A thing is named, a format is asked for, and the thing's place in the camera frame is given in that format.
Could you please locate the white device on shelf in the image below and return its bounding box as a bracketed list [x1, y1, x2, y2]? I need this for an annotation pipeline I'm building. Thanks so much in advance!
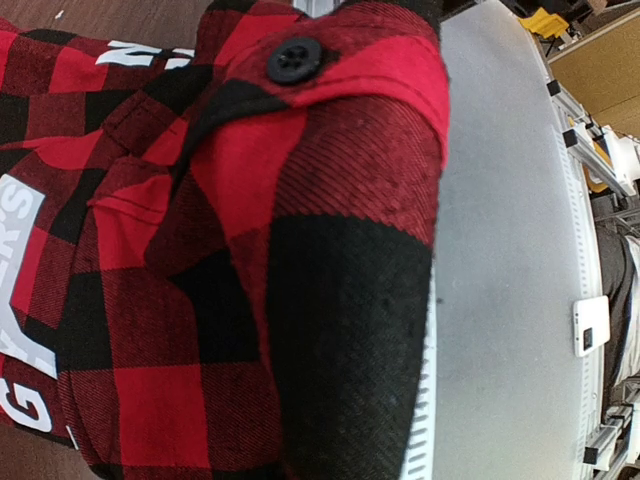
[572, 296, 610, 358]

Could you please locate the red black plaid shirt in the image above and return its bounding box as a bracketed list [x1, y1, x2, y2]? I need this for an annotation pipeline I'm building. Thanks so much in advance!
[1, 1, 450, 479]

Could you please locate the aluminium shelf frame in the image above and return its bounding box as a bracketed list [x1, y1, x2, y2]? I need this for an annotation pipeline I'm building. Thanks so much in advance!
[547, 80, 639, 479]

